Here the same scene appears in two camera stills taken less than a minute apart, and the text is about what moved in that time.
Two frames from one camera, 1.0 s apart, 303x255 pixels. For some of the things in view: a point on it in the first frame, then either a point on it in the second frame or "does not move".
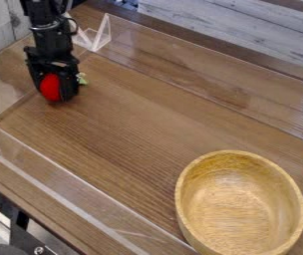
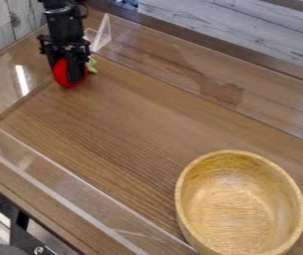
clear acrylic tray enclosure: (99, 158) does not move
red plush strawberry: (51, 87) -> (61, 72)
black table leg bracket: (22, 237) does not move
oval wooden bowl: (240, 204) does not move
